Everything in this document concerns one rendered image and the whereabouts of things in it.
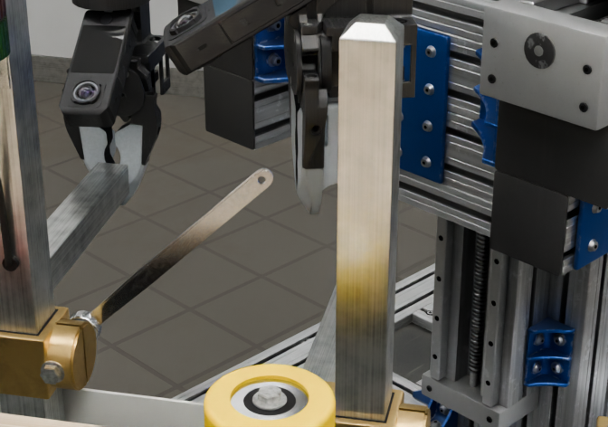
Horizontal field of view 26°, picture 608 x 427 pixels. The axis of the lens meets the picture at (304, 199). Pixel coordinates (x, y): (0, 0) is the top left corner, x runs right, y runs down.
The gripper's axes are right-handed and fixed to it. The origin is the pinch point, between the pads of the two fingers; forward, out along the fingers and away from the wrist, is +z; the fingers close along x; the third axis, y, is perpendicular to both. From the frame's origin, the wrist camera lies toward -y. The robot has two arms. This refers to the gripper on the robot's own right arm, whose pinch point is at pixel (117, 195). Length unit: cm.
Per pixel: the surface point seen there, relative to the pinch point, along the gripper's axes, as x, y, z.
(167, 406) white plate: -13.9, -28.6, 2.6
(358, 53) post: -28, -32, -28
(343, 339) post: -27.8, -32.4, -7.4
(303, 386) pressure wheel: -26.7, -40.2, -8.7
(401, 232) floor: -7, 159, 84
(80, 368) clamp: -8.5, -31.8, -2.1
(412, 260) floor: -11, 146, 84
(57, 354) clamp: -7.3, -32.8, -3.8
